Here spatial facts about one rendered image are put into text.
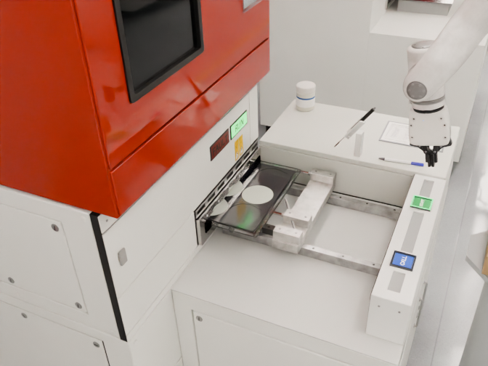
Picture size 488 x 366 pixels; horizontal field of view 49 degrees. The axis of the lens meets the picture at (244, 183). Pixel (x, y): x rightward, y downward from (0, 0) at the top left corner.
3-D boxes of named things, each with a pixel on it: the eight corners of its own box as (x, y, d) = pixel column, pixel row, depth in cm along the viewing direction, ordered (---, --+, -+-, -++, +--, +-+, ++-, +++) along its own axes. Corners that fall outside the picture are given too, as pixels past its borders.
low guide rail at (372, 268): (222, 232, 169) (221, 225, 167) (225, 229, 170) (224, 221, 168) (382, 277, 151) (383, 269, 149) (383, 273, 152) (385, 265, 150)
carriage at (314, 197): (271, 247, 158) (271, 240, 156) (312, 181, 185) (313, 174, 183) (297, 254, 155) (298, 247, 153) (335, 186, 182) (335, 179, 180)
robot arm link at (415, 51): (441, 102, 131) (448, 87, 138) (438, 50, 125) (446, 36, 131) (406, 103, 135) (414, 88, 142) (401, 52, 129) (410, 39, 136)
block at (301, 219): (282, 222, 163) (282, 214, 161) (287, 216, 165) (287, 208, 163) (308, 229, 160) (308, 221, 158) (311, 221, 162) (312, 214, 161)
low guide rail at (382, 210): (257, 186, 189) (257, 179, 187) (259, 184, 190) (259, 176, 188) (402, 221, 170) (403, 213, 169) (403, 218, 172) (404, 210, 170)
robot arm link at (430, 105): (405, 102, 136) (406, 112, 137) (442, 101, 132) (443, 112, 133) (412, 88, 142) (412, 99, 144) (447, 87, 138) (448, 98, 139)
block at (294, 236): (272, 238, 157) (272, 230, 155) (277, 231, 159) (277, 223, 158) (298, 245, 154) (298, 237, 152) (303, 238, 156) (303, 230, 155)
